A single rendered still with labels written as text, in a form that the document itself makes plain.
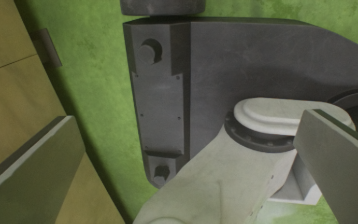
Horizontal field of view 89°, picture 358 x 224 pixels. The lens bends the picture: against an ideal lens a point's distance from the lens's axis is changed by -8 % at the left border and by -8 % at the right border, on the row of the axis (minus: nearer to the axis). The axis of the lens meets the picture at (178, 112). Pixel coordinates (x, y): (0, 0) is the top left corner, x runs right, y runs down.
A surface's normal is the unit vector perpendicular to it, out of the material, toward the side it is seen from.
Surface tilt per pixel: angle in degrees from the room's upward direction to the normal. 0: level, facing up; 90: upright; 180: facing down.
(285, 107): 90
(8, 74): 90
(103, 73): 0
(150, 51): 0
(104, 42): 0
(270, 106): 90
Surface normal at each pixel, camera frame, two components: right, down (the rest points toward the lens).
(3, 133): 0.96, -0.07
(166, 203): 0.06, -0.99
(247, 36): -0.18, 0.51
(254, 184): -0.02, -0.86
